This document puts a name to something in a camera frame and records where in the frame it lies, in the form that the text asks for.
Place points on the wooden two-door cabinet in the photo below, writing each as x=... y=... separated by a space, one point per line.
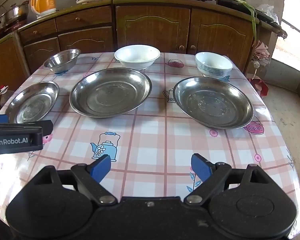
x=215 y=30

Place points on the steel cooking pot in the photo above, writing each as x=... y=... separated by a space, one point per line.
x=15 y=13

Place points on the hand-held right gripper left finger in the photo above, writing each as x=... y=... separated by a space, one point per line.
x=100 y=168

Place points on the black tray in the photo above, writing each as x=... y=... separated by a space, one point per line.
x=230 y=3

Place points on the green leaf stalk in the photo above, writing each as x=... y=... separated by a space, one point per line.
x=253 y=20

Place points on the plain white bowl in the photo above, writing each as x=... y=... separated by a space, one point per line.
x=137 y=56

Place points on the wooden cabinet with drawers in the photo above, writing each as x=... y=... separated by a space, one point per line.
x=72 y=37

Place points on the small steel bowl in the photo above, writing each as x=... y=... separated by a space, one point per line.
x=61 y=61

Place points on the orange electric kettle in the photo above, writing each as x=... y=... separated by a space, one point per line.
x=43 y=2

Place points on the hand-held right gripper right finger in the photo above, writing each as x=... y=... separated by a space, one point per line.
x=201 y=167

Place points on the wooden corner cabinet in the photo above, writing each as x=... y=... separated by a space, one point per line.
x=5 y=65

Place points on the blue patterned white bowl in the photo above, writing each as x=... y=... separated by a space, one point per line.
x=212 y=66

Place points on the pink umbrella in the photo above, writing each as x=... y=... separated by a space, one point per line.
x=261 y=50

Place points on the red bag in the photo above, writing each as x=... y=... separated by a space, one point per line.
x=262 y=87

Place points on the large steel plate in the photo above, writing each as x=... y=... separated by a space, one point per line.
x=110 y=93
x=212 y=103

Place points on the small steel plate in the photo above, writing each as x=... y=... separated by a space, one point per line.
x=32 y=103

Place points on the clear plastic bag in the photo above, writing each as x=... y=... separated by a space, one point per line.
x=267 y=11

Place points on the red electric cooker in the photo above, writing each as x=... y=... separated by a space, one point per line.
x=12 y=27

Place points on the cooking oil bottle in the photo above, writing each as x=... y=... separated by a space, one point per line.
x=6 y=96

